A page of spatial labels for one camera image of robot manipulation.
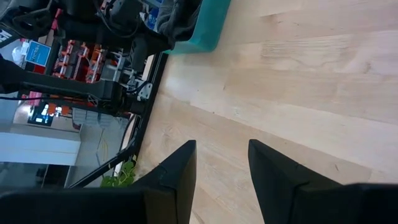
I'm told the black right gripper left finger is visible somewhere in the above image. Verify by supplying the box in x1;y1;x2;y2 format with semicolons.
0;139;197;224

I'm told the orange storage shelving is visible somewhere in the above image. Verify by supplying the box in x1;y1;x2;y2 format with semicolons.
51;39;108;84

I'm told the white counter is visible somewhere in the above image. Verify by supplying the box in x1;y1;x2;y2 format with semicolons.
0;131;82;167

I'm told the blue sign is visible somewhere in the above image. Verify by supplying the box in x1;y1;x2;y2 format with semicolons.
25;40;52;67

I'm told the dark grey cap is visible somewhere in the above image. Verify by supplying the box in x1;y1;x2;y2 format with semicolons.
155;0;203;49

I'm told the teal plastic tray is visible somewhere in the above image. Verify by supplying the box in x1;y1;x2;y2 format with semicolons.
164;0;233;54

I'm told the green potted plant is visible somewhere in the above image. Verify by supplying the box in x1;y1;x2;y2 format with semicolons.
99;154;138;189

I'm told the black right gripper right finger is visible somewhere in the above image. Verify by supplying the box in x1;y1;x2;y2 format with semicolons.
248;139;398;224

